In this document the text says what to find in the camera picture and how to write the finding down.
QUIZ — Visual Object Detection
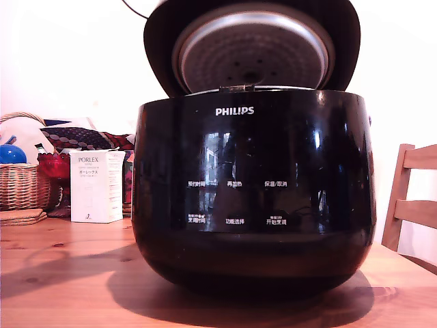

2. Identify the white Porlex carton box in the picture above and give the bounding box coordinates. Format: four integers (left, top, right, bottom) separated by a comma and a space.
69, 148, 126, 224

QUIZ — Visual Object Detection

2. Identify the black Philips rice cooker body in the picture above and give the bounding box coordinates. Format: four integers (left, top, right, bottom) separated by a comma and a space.
132, 85, 377, 297

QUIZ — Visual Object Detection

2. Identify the wooden chair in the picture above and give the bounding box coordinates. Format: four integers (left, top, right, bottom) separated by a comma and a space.
380, 143, 437, 274

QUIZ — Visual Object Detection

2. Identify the cork coaster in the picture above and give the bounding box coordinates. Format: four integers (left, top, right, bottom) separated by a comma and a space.
0, 208, 44, 221
0, 212, 48, 227

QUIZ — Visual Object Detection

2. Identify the white cloth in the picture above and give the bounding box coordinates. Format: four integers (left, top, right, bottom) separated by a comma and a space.
0, 119, 56, 165

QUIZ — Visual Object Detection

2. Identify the woven wicker basket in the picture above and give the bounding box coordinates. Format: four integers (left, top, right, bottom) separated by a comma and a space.
0, 112, 52, 212

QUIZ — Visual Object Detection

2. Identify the blue ball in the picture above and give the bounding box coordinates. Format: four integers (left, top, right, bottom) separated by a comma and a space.
0, 143, 28, 165

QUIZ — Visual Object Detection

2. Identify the black rice cooker lid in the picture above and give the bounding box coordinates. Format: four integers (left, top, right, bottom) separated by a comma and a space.
143, 0, 362, 99

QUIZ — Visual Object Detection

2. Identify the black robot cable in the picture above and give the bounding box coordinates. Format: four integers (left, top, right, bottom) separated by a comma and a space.
121, 0, 152, 20

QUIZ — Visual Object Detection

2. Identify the colourful patterned box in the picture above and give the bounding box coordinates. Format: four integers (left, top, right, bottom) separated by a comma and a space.
122, 150, 136, 217

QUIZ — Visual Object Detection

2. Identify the dark patterned cloth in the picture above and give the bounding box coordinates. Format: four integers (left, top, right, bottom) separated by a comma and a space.
40, 126, 136, 154

